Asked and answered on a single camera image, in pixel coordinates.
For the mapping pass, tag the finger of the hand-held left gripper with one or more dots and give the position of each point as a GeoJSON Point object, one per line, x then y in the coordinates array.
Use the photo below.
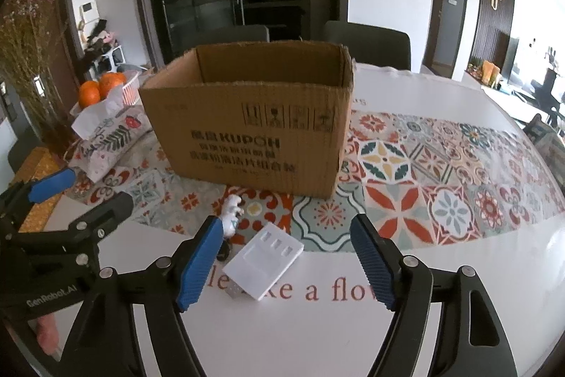
{"type": "Point", "coordinates": [110, 211]}
{"type": "Point", "coordinates": [53, 185]}

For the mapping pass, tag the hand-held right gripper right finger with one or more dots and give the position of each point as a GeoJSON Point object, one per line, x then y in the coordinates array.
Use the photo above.
{"type": "Point", "coordinates": [375, 266]}

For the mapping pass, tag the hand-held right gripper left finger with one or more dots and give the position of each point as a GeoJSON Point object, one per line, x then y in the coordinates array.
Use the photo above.
{"type": "Point", "coordinates": [198, 266]}

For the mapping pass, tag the white wall charger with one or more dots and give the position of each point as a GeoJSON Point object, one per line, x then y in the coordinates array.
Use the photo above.
{"type": "Point", "coordinates": [265, 262]}

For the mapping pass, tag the brown cardboard box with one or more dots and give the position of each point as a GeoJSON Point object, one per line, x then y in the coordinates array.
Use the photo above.
{"type": "Point", "coordinates": [247, 125]}

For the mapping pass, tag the person's left hand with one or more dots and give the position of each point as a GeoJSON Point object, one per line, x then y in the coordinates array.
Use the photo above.
{"type": "Point", "coordinates": [47, 333]}

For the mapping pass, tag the yellow woven mat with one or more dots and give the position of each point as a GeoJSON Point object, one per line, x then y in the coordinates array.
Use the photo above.
{"type": "Point", "coordinates": [33, 187]}

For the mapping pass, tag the white figurine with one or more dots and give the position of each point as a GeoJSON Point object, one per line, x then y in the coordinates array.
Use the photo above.
{"type": "Point", "coordinates": [229, 213]}

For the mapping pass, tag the floral tissue pack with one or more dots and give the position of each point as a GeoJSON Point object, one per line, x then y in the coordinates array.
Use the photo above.
{"type": "Point", "coordinates": [112, 134]}

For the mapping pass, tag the orange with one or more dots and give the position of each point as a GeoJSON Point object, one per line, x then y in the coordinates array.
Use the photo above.
{"type": "Point", "coordinates": [88, 93]}
{"type": "Point", "coordinates": [110, 83]}

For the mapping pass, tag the patterned white tablecloth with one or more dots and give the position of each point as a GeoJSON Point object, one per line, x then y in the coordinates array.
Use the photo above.
{"type": "Point", "coordinates": [441, 191]}

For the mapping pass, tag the white fruit basket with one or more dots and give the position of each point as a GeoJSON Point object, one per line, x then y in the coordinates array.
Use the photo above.
{"type": "Point", "coordinates": [130, 87]}

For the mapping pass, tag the dried flower bunch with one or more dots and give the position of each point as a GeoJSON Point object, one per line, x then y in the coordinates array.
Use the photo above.
{"type": "Point", "coordinates": [26, 50]}

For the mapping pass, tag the white shoe rack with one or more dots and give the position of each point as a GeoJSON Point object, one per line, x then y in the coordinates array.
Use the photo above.
{"type": "Point", "coordinates": [110, 54]}

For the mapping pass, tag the pile of shoes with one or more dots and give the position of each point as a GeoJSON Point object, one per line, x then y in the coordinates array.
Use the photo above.
{"type": "Point", "coordinates": [99, 34]}

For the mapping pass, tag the white intercom panel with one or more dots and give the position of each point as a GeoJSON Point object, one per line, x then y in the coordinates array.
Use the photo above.
{"type": "Point", "coordinates": [87, 9]}

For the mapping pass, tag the brown wooden door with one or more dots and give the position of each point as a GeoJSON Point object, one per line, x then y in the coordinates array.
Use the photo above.
{"type": "Point", "coordinates": [59, 6]}

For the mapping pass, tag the dark dining chair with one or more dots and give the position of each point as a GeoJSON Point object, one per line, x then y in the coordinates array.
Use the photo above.
{"type": "Point", "coordinates": [234, 34]}
{"type": "Point", "coordinates": [366, 45]}

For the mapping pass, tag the white television console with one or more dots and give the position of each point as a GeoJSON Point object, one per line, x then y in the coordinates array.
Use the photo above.
{"type": "Point", "coordinates": [512, 94]}

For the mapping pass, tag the orange gift box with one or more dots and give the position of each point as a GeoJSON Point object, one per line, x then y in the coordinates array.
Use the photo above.
{"type": "Point", "coordinates": [490, 72]}

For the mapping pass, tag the black television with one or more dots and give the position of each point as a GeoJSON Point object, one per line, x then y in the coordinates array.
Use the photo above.
{"type": "Point", "coordinates": [512, 59]}

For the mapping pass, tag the grey door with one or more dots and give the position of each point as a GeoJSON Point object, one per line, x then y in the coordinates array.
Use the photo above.
{"type": "Point", "coordinates": [454, 6]}

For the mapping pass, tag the dark slatted wall panel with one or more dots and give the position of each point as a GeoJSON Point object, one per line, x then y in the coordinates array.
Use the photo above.
{"type": "Point", "coordinates": [494, 28]}

